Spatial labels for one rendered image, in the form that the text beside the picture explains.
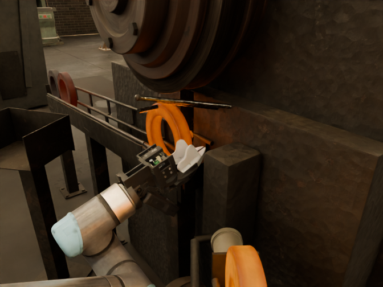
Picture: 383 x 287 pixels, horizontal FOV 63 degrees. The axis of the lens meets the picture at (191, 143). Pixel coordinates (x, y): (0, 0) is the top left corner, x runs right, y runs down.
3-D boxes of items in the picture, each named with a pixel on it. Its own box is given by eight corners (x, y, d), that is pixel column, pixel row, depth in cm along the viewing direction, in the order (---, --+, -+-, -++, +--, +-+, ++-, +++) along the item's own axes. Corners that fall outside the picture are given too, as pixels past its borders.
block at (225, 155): (233, 223, 80) (239, 138, 70) (256, 241, 74) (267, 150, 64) (200, 241, 74) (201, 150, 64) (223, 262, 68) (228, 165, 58)
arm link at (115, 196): (124, 230, 63) (108, 210, 69) (143, 216, 65) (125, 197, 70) (109, 205, 58) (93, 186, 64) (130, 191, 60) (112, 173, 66)
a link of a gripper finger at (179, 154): (200, 131, 71) (168, 153, 68) (206, 151, 75) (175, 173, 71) (191, 127, 74) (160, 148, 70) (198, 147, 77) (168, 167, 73)
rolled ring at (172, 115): (181, 114, 71) (192, 111, 72) (143, 95, 84) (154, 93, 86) (182, 184, 78) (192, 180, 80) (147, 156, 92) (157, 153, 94)
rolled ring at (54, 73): (54, 70, 154) (61, 70, 156) (45, 68, 168) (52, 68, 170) (62, 107, 160) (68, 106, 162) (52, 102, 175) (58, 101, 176)
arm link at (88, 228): (63, 245, 65) (43, 219, 59) (109, 212, 69) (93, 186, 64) (77, 270, 59) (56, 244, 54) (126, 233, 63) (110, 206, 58)
